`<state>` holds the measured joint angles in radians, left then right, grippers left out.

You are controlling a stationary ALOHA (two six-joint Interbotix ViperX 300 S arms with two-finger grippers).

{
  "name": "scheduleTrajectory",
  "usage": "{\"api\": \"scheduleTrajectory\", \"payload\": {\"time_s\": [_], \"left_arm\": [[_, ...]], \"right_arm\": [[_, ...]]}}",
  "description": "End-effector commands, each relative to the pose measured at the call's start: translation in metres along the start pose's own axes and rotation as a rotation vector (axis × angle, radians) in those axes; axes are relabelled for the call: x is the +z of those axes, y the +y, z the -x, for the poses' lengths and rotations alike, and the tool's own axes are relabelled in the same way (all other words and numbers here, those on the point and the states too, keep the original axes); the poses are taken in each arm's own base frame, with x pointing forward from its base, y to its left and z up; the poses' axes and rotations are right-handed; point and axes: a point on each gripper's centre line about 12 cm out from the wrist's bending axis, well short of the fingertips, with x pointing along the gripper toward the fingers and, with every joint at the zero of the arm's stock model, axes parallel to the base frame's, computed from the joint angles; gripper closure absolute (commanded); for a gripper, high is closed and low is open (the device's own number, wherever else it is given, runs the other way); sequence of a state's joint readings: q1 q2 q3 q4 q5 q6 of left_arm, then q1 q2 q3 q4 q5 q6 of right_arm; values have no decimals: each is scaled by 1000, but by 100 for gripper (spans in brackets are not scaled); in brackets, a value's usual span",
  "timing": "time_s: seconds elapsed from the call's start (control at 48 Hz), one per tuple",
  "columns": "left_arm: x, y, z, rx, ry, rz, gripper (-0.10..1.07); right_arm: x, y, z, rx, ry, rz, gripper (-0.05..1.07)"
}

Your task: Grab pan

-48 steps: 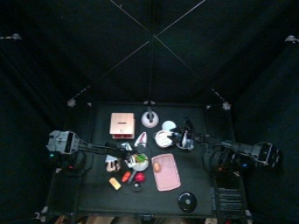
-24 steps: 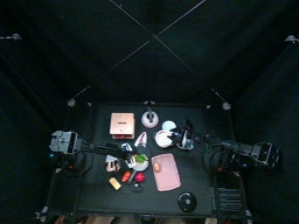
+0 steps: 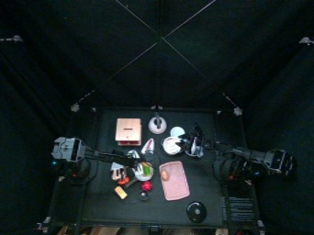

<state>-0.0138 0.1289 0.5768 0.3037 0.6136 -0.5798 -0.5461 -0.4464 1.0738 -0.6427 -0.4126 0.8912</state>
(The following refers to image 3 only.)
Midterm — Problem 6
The cream toy bowl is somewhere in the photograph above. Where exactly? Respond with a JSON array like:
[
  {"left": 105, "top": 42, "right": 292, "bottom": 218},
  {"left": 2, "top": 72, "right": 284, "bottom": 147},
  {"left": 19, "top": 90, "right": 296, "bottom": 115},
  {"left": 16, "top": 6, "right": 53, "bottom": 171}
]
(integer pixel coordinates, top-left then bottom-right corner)
[{"left": 134, "top": 161, "right": 157, "bottom": 182}]

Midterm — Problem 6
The white plate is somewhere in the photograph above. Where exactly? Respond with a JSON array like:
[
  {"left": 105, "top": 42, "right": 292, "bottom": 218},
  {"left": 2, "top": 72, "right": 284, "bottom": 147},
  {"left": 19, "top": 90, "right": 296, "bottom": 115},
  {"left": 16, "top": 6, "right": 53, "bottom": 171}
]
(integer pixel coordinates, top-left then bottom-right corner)
[{"left": 161, "top": 136, "right": 185, "bottom": 156}]

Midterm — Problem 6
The white round toy lid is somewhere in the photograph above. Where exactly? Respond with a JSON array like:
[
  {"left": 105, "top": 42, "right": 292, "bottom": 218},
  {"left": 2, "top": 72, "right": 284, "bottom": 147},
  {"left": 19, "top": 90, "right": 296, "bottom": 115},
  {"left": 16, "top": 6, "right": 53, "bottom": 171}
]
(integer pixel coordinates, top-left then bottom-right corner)
[{"left": 170, "top": 126, "right": 187, "bottom": 139}]

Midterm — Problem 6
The red white toy utensil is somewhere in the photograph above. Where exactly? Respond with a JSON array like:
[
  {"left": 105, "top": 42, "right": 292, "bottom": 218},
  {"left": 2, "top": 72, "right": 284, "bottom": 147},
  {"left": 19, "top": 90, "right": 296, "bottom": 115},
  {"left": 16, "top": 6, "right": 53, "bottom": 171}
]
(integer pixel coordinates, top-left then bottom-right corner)
[{"left": 141, "top": 138, "right": 158, "bottom": 162}]

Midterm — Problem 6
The white toy knife block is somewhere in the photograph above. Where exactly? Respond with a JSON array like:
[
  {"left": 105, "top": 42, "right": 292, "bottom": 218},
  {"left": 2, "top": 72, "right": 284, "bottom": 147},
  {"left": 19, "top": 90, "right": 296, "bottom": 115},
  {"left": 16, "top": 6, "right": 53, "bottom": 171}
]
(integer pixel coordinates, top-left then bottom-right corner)
[{"left": 110, "top": 162, "right": 129, "bottom": 182}]

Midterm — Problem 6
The red wooden toy box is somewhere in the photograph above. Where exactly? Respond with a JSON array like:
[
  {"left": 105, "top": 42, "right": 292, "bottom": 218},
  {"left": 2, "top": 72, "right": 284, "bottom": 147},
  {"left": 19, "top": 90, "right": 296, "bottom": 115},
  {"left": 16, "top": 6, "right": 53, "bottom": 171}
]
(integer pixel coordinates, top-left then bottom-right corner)
[{"left": 114, "top": 117, "right": 143, "bottom": 147}]

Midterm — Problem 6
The yellow toy block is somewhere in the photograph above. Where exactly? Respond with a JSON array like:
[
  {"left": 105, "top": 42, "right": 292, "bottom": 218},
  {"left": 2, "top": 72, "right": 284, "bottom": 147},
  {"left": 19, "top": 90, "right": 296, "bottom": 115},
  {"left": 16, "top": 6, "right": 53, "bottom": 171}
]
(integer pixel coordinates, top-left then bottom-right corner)
[{"left": 113, "top": 185, "right": 129, "bottom": 200}]

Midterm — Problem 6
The pink cutting board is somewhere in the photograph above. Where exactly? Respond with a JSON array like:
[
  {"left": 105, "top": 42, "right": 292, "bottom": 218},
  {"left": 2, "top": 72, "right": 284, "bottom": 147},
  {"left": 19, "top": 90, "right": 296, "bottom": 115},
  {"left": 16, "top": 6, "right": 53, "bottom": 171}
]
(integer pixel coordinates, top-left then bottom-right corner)
[{"left": 158, "top": 160, "right": 191, "bottom": 202}]

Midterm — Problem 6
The black round lid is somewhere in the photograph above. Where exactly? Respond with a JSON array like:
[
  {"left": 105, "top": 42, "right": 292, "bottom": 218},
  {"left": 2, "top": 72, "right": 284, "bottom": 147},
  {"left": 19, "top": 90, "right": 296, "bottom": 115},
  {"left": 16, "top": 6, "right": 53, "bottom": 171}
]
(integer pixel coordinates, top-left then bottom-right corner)
[{"left": 186, "top": 200, "right": 209, "bottom": 224}]

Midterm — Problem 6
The printed label sheet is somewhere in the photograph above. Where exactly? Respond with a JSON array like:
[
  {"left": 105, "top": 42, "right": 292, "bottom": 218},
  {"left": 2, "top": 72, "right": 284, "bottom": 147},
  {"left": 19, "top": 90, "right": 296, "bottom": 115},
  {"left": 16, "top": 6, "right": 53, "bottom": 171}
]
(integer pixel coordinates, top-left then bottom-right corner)
[{"left": 224, "top": 196, "right": 261, "bottom": 229}]

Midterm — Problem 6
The thin diagonal frame cord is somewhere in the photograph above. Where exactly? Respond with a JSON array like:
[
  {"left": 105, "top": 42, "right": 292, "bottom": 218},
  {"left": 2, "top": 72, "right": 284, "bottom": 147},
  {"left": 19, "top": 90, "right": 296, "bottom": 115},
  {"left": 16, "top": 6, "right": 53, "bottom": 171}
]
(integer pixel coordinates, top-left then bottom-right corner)
[
  {"left": 75, "top": 0, "right": 217, "bottom": 107},
  {"left": 114, "top": 0, "right": 240, "bottom": 108}
]

